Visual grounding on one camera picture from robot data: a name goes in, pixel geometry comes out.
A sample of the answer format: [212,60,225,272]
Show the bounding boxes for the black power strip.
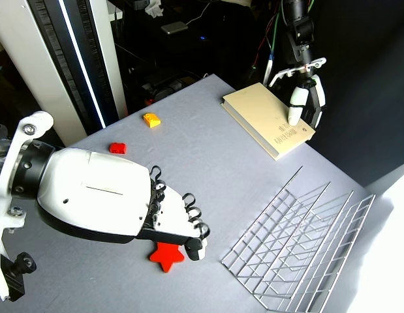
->
[142,77,196,106]

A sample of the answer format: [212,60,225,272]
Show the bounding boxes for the crumpled white paper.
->
[145,0,164,19]

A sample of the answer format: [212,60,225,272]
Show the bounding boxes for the beige paperback book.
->
[220,82,317,161]

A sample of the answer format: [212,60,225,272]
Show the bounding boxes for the thin white cable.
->
[185,0,211,25]

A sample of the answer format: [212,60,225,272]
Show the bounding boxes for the grey flat power bank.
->
[161,21,189,35]

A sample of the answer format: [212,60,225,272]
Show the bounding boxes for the orange toy brick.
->
[142,112,162,128]

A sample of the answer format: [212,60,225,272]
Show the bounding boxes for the grey table cloth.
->
[0,74,395,313]

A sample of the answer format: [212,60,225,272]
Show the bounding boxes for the white upright frame black strips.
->
[0,0,128,147]

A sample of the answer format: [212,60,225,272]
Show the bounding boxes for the white cable with blue plug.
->
[262,53,276,86]

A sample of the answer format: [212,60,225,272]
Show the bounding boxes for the red star block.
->
[149,241,185,273]

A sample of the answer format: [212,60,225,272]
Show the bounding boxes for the wire dish rack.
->
[220,166,376,313]

